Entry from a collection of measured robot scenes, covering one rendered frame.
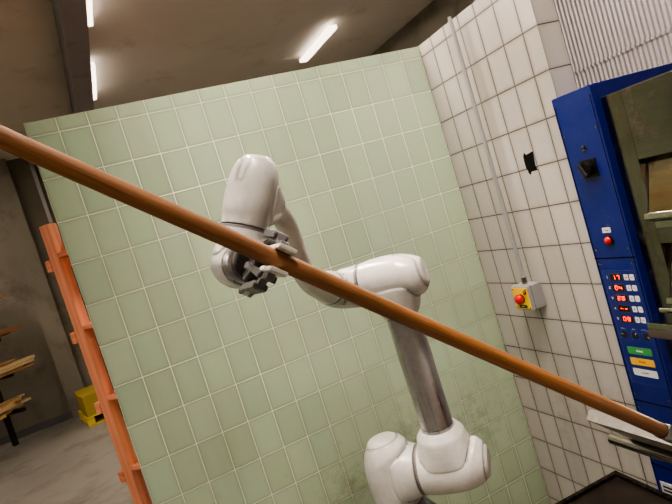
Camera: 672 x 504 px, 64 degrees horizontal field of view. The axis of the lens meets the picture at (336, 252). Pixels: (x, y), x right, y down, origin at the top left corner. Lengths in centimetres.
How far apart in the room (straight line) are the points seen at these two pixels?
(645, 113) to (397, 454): 124
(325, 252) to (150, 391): 83
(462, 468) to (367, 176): 120
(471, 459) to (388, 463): 25
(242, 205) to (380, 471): 101
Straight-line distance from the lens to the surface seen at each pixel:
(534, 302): 228
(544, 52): 204
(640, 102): 183
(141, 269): 206
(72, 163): 84
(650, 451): 172
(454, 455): 174
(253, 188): 115
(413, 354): 163
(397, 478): 181
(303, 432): 225
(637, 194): 189
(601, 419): 161
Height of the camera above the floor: 200
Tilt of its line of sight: 4 degrees down
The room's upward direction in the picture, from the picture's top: 17 degrees counter-clockwise
